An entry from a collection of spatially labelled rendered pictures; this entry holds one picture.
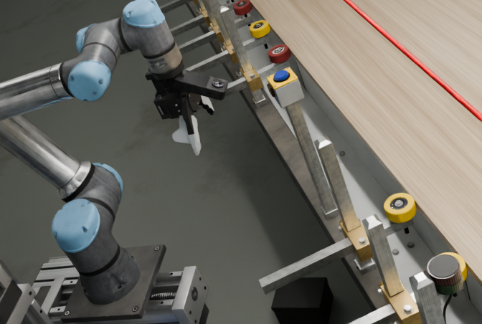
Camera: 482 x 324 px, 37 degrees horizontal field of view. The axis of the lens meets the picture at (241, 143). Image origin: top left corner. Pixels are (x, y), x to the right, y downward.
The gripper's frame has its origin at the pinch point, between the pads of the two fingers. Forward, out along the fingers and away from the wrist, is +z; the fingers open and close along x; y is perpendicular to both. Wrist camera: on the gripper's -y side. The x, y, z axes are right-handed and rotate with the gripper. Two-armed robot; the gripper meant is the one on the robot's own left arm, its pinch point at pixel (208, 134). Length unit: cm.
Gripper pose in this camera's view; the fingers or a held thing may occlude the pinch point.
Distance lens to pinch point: 167.7
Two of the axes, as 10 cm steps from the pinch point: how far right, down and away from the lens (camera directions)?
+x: -1.9, 6.4, -7.4
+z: 3.3, 7.5, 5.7
